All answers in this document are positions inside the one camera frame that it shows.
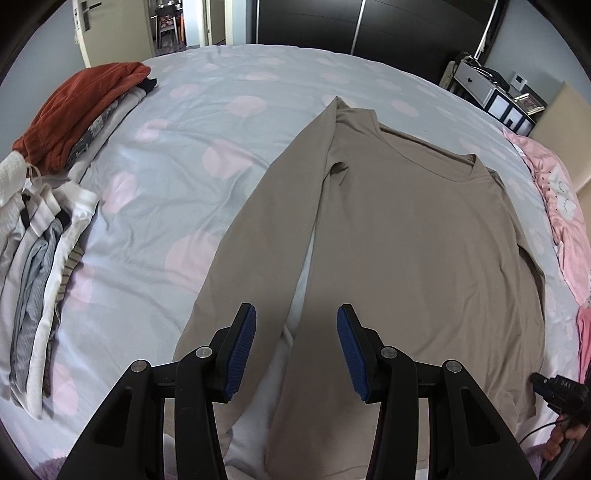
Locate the light pink printed pillow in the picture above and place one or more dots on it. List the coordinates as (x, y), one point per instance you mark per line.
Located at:
(558, 203)

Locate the pale blue dotted bed sheet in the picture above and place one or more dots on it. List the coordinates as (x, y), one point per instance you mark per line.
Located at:
(184, 152)

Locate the pile of pale folded clothes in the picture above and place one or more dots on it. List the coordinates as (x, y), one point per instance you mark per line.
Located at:
(32, 277)

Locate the picture frame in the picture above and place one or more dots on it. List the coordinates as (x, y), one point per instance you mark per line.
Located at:
(528, 102)

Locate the white wall thermostat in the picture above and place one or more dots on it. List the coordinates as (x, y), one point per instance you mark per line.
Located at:
(517, 79)

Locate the wooden chair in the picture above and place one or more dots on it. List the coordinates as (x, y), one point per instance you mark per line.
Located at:
(167, 27)

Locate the white nightstand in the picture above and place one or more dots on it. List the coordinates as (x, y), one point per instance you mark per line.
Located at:
(475, 83)

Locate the rust orange sweater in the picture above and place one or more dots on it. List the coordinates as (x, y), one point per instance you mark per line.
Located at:
(78, 106)

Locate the black sliding-door wardrobe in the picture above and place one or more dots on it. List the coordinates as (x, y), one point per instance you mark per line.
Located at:
(323, 23)

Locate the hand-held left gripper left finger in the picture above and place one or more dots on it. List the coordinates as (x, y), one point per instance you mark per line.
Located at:
(240, 355)

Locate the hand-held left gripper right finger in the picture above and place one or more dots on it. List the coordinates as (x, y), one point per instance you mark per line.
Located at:
(353, 355)

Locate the taupe long-sleeve shirt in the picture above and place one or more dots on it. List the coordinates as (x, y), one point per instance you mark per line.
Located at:
(406, 230)

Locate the grey floral garment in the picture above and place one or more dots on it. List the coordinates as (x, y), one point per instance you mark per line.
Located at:
(92, 134)

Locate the white folded garment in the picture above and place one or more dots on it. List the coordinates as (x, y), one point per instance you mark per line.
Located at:
(124, 108)

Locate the navy garment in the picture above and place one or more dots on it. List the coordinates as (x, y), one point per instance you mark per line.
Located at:
(150, 84)

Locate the beige door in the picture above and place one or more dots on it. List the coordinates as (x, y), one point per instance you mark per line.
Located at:
(120, 37)

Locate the beige padded headboard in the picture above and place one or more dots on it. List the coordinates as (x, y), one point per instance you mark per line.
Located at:
(565, 120)

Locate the dark pink pillow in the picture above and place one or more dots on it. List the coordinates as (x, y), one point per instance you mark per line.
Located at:
(585, 332)

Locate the person's right hand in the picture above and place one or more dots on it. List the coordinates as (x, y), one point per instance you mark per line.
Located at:
(582, 431)

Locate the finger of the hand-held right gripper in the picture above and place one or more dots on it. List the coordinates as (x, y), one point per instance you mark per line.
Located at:
(540, 383)

